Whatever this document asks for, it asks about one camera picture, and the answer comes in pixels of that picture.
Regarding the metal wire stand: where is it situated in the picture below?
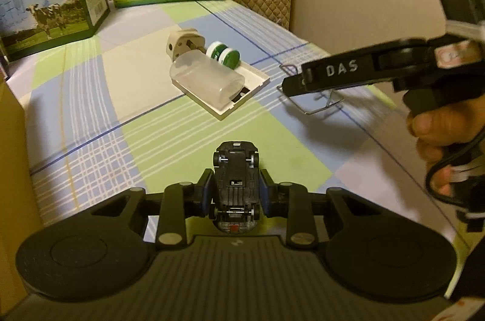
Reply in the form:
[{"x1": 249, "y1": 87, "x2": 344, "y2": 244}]
[{"x1": 276, "y1": 62, "x2": 345, "y2": 115}]

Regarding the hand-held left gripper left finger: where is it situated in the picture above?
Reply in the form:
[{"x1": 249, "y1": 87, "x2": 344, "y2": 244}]
[{"x1": 90, "y1": 168, "x2": 216, "y2": 250}]

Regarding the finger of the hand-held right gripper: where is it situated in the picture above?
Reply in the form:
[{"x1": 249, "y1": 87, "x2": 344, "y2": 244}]
[{"x1": 282, "y1": 65, "x2": 313, "y2": 97}]

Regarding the person's right hand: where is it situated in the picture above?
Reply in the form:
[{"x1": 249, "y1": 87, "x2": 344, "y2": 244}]
[{"x1": 406, "y1": 105, "x2": 485, "y2": 197}]

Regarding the brown cardboard box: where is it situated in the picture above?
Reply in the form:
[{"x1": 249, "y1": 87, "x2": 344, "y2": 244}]
[{"x1": 0, "y1": 73, "x2": 43, "y2": 306}]

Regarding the black toy car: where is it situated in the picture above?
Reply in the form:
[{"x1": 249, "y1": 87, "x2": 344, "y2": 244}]
[{"x1": 206, "y1": 140, "x2": 263, "y2": 233}]

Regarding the black cable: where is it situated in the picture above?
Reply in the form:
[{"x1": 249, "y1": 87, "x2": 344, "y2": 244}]
[{"x1": 425, "y1": 129, "x2": 485, "y2": 201}]

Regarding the white plug adapter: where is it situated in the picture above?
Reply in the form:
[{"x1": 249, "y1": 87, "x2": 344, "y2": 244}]
[{"x1": 166, "y1": 28, "x2": 207, "y2": 62}]

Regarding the green and white spool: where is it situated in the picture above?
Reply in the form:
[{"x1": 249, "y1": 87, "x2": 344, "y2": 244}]
[{"x1": 205, "y1": 40, "x2": 240, "y2": 70}]

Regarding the white shallow tray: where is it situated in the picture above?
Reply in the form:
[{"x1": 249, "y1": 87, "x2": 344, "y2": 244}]
[{"x1": 170, "y1": 59, "x2": 271, "y2": 122}]

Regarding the clear plastic container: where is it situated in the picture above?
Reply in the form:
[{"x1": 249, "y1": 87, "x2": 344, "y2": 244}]
[{"x1": 169, "y1": 53, "x2": 245, "y2": 109}]

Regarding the plaid tablecloth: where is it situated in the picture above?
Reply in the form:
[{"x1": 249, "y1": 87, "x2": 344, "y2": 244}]
[{"x1": 8, "y1": 0, "x2": 470, "y2": 246}]

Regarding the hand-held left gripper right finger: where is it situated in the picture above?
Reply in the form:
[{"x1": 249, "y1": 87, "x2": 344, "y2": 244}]
[{"x1": 259, "y1": 168, "x2": 384, "y2": 249}]

